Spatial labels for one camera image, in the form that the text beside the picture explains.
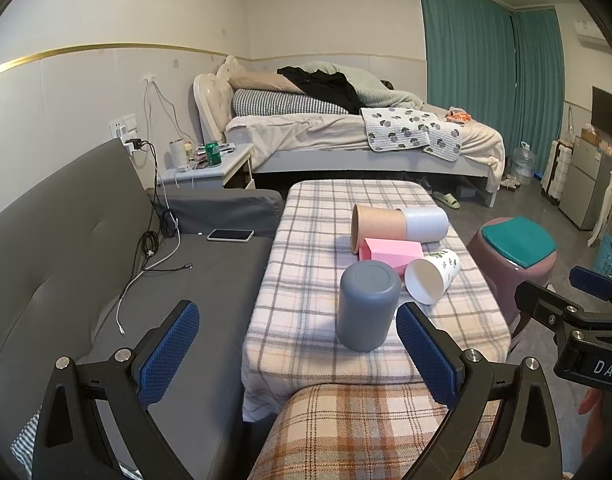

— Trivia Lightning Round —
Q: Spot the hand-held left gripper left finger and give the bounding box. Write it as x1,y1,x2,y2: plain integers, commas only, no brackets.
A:
31,300,201,480

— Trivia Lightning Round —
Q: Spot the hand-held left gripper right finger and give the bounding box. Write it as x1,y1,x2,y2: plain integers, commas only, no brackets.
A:
396,302,565,480

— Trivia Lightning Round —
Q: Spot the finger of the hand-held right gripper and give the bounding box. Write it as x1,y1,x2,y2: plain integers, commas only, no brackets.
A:
569,266,612,306
514,279,589,333

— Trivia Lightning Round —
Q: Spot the grey cup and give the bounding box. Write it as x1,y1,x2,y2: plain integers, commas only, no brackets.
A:
336,260,403,352

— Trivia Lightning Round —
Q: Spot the white leaf print paper cup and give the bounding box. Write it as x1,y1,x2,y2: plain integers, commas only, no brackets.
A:
404,248,461,306

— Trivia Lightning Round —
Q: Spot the tan and white cup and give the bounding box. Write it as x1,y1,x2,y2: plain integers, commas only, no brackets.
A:
350,203,449,255

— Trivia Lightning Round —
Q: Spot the person's right hand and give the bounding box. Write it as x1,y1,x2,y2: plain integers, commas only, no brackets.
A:
578,387,607,462

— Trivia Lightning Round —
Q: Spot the blue patterned basket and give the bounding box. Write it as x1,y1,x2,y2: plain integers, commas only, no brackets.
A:
592,232,612,279

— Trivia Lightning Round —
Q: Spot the pink plastic stool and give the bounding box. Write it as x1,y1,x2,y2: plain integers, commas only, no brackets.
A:
466,217,558,352

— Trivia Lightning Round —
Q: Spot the teal seat cushion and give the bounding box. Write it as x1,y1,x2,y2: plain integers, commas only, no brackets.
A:
480,217,558,267

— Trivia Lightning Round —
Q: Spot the silver fridge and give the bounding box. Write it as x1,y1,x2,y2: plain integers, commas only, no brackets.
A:
558,137,612,231

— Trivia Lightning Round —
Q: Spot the pink box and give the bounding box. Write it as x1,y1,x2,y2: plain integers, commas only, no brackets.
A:
358,237,424,277

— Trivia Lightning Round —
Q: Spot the orange plaid cushion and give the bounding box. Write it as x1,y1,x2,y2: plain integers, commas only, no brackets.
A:
247,382,502,480

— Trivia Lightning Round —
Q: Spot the clear water jug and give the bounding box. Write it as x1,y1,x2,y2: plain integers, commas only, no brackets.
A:
510,141,537,187

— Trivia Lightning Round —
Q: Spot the smartphone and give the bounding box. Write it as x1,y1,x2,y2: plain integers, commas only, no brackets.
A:
206,228,255,244

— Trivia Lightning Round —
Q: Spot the grey sofa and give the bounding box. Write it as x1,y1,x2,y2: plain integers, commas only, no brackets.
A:
0,137,287,480

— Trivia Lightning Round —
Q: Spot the grey plaid tablecloth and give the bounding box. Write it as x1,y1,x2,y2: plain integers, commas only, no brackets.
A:
241,178,511,423

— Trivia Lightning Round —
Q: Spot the striped cloth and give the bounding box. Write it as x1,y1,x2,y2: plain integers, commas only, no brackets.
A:
10,409,43,477

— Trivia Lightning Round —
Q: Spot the black television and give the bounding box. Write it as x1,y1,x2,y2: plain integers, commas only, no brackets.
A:
591,85,612,142

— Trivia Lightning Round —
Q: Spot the white nightstand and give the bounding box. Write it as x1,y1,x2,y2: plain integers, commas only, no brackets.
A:
158,142,257,192

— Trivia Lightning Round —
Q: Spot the narrow teal curtain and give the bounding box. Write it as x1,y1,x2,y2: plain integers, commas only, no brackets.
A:
510,7,567,174

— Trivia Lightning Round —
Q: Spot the leaf print mat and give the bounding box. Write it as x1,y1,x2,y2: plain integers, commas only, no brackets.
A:
360,106,462,162

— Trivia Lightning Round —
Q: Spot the bed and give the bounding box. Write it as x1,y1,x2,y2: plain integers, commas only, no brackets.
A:
193,56,507,209

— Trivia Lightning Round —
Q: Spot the white air conditioner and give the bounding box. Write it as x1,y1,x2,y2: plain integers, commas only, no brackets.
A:
572,19,612,52

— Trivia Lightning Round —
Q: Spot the white headboard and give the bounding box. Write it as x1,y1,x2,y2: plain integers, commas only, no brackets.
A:
193,56,238,147

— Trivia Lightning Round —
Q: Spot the wide teal curtain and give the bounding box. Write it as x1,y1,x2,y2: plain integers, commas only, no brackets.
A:
418,0,517,112

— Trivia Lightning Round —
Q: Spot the light green blanket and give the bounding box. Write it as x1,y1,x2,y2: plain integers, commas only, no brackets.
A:
303,61,423,110

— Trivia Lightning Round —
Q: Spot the striped pillow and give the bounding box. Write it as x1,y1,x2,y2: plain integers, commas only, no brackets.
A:
233,88,359,117

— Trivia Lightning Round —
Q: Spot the black clothing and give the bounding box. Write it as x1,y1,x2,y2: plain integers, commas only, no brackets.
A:
278,65,363,114

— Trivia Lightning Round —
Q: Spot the beige pillow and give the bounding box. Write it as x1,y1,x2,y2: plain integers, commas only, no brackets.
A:
229,70,307,95

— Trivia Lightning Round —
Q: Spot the white charging cable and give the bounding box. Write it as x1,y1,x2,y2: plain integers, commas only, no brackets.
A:
117,210,181,335

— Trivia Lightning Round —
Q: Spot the black charging cable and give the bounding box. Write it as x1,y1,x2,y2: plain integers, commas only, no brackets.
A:
140,142,195,273

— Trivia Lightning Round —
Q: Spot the wall socket panel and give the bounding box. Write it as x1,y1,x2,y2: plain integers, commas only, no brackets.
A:
108,114,140,142

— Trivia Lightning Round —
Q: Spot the white wall cable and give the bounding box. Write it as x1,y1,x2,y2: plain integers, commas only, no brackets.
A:
144,75,193,143

